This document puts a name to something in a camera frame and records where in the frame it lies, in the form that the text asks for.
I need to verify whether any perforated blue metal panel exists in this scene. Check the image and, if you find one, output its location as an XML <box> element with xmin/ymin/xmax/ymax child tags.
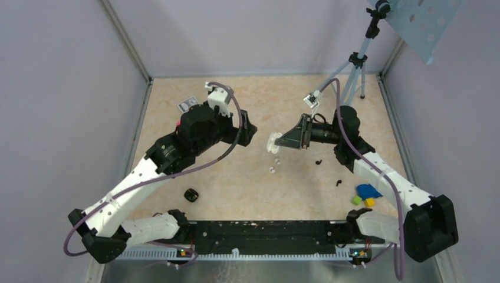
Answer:
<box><xmin>369</xmin><ymin>0</ymin><xmax>463</xmax><ymax>65</ymax></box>

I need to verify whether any light blue tripod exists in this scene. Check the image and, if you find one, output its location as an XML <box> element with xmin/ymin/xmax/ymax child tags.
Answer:
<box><xmin>317</xmin><ymin>1</ymin><xmax>392</xmax><ymax>105</ymax></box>

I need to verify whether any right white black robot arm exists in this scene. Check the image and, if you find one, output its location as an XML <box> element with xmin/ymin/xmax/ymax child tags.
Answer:
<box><xmin>268</xmin><ymin>106</ymin><xmax>459</xmax><ymax>262</ymax></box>

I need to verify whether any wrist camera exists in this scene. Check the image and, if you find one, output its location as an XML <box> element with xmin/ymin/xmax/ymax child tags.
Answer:
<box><xmin>303</xmin><ymin>90</ymin><xmax>323</xmax><ymax>109</ymax></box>
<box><xmin>205</xmin><ymin>81</ymin><xmax>234</xmax><ymax>117</ymax></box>

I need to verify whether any yellow cube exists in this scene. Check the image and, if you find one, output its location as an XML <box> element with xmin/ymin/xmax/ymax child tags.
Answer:
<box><xmin>364</xmin><ymin>198</ymin><xmax>376</xmax><ymax>208</ymax></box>

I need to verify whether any blue toy car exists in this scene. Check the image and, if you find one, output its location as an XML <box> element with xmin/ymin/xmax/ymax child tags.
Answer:
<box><xmin>356</xmin><ymin>183</ymin><xmax>383</xmax><ymax>200</ymax></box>

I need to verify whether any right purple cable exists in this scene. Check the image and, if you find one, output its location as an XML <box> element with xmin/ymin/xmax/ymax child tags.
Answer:
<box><xmin>318</xmin><ymin>78</ymin><xmax>407</xmax><ymax>283</ymax></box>

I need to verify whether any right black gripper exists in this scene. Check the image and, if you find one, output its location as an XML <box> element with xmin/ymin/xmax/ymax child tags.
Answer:
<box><xmin>276</xmin><ymin>114</ymin><xmax>343</xmax><ymax>149</ymax></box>

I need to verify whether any playing card deck box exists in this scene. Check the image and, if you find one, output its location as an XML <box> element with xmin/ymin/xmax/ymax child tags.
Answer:
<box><xmin>177</xmin><ymin>96</ymin><xmax>199</xmax><ymax>113</ymax></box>

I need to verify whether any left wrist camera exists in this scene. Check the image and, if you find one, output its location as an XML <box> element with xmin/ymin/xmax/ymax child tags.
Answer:
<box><xmin>205</xmin><ymin>81</ymin><xmax>234</xmax><ymax>117</ymax></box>

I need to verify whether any purple cable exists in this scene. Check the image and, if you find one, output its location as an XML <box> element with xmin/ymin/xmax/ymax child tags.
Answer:
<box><xmin>63</xmin><ymin>81</ymin><xmax>244</xmax><ymax>268</ymax></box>
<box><xmin>318</xmin><ymin>78</ymin><xmax>407</xmax><ymax>283</ymax></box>

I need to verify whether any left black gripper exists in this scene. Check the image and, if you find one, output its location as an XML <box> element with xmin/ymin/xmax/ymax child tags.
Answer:
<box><xmin>194</xmin><ymin>104</ymin><xmax>257</xmax><ymax>156</ymax></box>

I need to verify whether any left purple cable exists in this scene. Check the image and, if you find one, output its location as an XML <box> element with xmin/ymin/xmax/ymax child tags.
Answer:
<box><xmin>63</xmin><ymin>81</ymin><xmax>244</xmax><ymax>268</ymax></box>

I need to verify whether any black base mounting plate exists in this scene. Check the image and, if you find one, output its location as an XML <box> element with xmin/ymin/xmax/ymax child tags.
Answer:
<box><xmin>152</xmin><ymin>221</ymin><xmax>386</xmax><ymax>256</ymax></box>

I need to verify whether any white earbud charging case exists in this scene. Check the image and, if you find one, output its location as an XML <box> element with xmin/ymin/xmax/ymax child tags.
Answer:
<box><xmin>266</xmin><ymin>131</ymin><xmax>282</xmax><ymax>154</ymax></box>

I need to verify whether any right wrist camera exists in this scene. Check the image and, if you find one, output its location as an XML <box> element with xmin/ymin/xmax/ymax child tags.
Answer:
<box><xmin>303</xmin><ymin>90</ymin><xmax>323</xmax><ymax>109</ymax></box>

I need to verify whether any white toothed cable rail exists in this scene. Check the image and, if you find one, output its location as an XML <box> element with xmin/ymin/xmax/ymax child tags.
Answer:
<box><xmin>116</xmin><ymin>247</ymin><xmax>352</xmax><ymax>261</ymax></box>

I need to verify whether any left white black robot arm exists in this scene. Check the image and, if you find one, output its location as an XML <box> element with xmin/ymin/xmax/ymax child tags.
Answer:
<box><xmin>68</xmin><ymin>104</ymin><xmax>258</xmax><ymax>264</ymax></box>

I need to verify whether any green cube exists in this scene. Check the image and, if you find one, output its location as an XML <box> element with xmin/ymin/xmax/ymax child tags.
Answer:
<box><xmin>351</xmin><ymin>196</ymin><xmax>363</xmax><ymax>206</ymax></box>

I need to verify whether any black earbud case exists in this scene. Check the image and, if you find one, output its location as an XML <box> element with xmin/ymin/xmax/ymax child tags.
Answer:
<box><xmin>183</xmin><ymin>188</ymin><xmax>199</xmax><ymax>203</ymax></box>

